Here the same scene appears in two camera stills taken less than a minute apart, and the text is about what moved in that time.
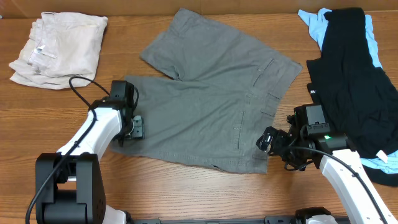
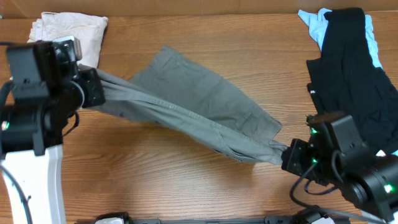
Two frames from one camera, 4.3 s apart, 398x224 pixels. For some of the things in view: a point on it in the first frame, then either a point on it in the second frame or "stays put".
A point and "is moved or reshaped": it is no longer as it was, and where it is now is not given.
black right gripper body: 281,144 -> 303,158
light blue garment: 314,17 stays put
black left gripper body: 138,129 -> 92,92
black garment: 360,100 stays put
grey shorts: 227,93 is moved or reshaped
